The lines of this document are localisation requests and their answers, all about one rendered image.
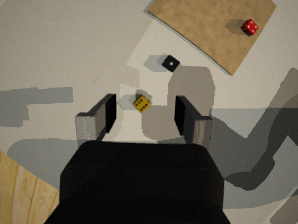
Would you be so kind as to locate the yellow die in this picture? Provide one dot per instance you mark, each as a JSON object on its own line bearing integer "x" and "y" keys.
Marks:
{"x": 141, "y": 103}

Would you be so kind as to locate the tan mat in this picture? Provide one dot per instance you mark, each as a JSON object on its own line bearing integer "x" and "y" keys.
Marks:
{"x": 214, "y": 26}

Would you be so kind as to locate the black die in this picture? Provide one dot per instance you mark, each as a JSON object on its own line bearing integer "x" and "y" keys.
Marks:
{"x": 170, "y": 63}

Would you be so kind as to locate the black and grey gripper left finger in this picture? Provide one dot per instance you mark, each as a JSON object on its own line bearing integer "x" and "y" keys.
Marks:
{"x": 93, "y": 125}

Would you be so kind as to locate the red die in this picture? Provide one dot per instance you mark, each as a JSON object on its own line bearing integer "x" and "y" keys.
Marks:
{"x": 249, "y": 27}

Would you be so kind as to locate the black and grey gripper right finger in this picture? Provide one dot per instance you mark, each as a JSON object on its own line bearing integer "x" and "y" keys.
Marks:
{"x": 195, "y": 128}

